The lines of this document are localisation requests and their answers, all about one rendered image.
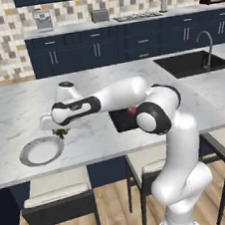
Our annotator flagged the green asparagus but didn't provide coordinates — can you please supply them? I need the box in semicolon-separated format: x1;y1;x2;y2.
52;125;70;141

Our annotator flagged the black sink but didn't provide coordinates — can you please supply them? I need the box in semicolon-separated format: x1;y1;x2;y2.
152;47;225;83

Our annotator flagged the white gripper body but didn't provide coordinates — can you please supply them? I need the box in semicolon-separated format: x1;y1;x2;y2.
38;108;85;133

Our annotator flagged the dark blue lower cupboard run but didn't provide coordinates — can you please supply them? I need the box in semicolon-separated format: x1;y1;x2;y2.
23;7;225;82

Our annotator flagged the silver toaster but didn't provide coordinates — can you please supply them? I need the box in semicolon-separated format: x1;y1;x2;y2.
90;8;112;25

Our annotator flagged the silver coffee machine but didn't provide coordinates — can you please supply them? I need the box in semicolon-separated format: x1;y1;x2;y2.
32;7;56;33

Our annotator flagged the white paper towel roll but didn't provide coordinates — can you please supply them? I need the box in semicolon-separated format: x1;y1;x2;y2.
158;0;170;14

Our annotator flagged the black tray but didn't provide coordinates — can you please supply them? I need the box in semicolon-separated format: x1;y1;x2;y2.
108;105;145;134

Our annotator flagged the white plate with grey rim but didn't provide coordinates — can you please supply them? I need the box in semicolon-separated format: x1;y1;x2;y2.
17;133;68;169

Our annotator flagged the black gas hob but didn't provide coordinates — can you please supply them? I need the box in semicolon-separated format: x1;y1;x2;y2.
112;9;164;24

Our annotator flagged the grey curved tap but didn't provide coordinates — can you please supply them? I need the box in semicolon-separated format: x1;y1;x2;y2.
194;29;218;72

